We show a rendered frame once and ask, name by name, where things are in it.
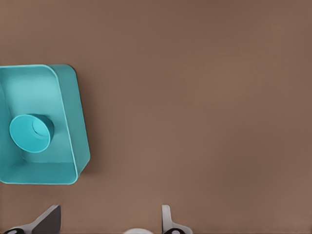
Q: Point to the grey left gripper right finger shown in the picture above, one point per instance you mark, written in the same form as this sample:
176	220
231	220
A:
167	219

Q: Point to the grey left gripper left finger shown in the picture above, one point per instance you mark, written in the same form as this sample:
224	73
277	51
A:
46	220

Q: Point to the turquoise cup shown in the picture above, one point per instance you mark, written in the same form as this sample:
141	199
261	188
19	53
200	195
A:
29	134

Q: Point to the turquoise plastic box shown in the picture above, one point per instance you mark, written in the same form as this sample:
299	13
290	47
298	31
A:
70	114

